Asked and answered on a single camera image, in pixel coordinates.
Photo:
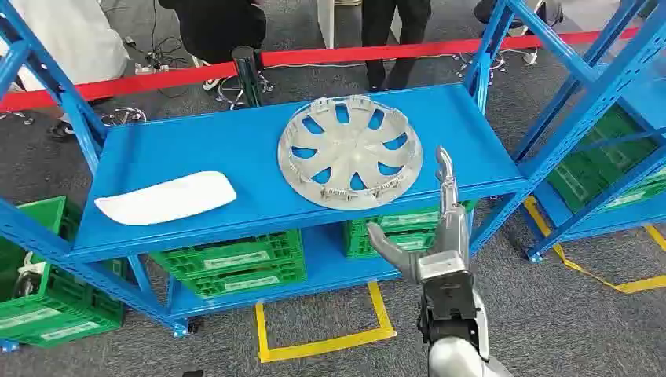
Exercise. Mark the green plastic crate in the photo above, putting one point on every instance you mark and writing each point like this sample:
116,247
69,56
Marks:
229,255
244,283
21,338
593,166
640,192
395,244
411,218

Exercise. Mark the white plastic panel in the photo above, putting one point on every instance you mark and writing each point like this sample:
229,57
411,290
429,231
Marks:
166,200

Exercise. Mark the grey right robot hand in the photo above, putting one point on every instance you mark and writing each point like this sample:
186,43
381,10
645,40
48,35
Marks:
451,234

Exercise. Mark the person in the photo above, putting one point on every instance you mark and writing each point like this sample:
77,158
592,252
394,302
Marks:
218,31
73,41
395,36
520,10

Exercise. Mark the black stanchion post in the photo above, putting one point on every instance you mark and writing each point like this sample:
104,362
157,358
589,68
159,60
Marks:
247,78

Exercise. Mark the chrome chair base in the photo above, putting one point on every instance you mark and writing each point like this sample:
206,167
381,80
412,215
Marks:
123,116
481,62
229,96

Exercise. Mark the red barrier belt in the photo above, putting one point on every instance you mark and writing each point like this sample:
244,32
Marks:
338,54

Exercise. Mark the white post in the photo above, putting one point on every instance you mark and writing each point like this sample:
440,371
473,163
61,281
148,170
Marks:
326,23

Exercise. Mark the silver plastic wheel hubcap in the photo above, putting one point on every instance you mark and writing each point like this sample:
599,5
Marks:
348,156

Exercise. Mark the white power strip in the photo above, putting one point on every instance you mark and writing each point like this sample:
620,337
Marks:
151,68

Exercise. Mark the green crate with white parts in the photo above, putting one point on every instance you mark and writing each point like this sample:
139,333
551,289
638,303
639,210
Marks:
78,302

